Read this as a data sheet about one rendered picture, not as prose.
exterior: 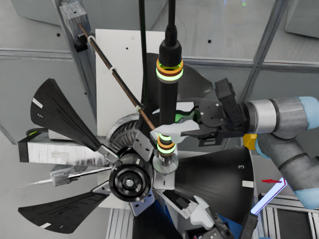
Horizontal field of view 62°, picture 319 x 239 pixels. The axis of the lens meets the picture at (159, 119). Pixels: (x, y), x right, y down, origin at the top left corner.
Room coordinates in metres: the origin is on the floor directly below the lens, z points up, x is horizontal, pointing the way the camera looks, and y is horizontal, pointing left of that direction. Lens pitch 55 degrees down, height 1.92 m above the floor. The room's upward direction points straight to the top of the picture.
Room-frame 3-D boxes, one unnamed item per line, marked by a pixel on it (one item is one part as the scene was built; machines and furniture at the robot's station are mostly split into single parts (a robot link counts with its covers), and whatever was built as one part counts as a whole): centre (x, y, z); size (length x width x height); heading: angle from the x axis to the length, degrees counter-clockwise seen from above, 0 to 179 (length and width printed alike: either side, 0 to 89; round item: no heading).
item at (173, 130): (0.30, -0.04, 1.44); 0.09 x 0.03 x 0.06; 105
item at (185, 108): (0.35, -0.03, 1.44); 0.09 x 0.03 x 0.06; 88
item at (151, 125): (0.58, 0.14, 1.35); 0.54 x 0.01 x 0.01; 31
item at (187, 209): (0.35, -0.07, 0.98); 0.20 x 0.16 x 0.20; 176
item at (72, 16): (0.86, 0.31, 1.35); 0.10 x 0.07 x 0.08; 31
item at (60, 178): (0.35, 0.33, 1.08); 0.07 x 0.04 x 0.06; 97
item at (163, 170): (0.33, -0.01, 1.31); 0.09 x 0.07 x 0.10; 31
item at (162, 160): (0.32, -0.02, 1.46); 0.04 x 0.04 x 0.46
